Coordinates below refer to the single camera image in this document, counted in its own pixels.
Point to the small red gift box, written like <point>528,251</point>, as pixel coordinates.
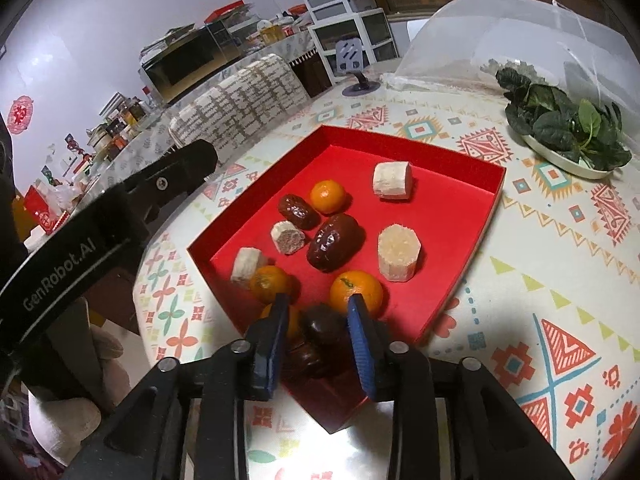
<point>42,207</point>

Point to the dark round plum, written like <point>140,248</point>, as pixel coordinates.
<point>322,322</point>

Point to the white mesh food cover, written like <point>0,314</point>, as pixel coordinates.
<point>500,35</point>

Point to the small tangerine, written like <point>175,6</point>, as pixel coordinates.
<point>327,196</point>

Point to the small red date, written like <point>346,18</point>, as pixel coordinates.
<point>299,211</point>

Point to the oval white plate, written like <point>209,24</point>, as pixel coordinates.
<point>565,162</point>

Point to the large glossy red date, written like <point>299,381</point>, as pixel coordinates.
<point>332,242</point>

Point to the white plastic drawer unit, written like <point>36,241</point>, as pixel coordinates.
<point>355,35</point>

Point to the large sugarcane piece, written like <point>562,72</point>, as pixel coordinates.
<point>392,180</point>

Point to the patterned chair cover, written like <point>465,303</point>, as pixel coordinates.
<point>240,100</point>

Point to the red paper wall decoration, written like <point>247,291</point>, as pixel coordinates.
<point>20,114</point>

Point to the spinach leaves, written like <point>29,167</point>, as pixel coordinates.
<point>560,120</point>

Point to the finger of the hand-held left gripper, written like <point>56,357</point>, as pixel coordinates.
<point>172,172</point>

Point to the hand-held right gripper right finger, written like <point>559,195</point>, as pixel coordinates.
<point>362,347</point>

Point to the wrinkled red date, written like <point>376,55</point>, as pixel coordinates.
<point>305,360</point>

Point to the grey phone stand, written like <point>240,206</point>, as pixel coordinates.
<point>352,60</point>

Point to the person's left hand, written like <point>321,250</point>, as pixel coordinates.
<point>65,425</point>

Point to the small sugarcane piece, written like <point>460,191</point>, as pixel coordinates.
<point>287,237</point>

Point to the orange tangerine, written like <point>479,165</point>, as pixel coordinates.
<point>357,287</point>
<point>270,282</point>
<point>296,325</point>

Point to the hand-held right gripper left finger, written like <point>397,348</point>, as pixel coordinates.
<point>272,345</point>

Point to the red cardboard box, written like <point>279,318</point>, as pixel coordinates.
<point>440,210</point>

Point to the microwave oven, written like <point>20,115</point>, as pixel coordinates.
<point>180,65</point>

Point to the peeled sugarcane piece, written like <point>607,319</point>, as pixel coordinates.
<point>398,252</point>

